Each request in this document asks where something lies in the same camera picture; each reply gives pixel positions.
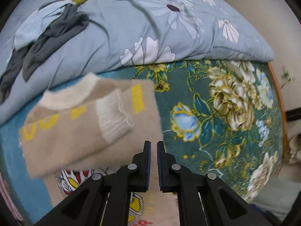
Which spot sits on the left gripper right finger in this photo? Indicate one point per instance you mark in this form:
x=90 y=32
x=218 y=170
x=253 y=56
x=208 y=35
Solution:
x=203 y=200

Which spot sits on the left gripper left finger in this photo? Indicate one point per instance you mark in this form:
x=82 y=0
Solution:
x=104 y=200

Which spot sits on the beige knitted sweater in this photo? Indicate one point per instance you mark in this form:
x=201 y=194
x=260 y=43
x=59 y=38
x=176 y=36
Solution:
x=96 y=126

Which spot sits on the pink folded cloth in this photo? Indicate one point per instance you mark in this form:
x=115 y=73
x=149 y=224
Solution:
x=8 y=200

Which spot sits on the grey-blue floral duvet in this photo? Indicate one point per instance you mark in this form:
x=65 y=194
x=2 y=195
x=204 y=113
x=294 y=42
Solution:
x=134 y=32

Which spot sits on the light blue garment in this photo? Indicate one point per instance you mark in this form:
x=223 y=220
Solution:
x=37 y=22

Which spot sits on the dark grey garment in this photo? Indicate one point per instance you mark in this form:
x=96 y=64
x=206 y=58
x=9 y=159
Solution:
x=29 y=58

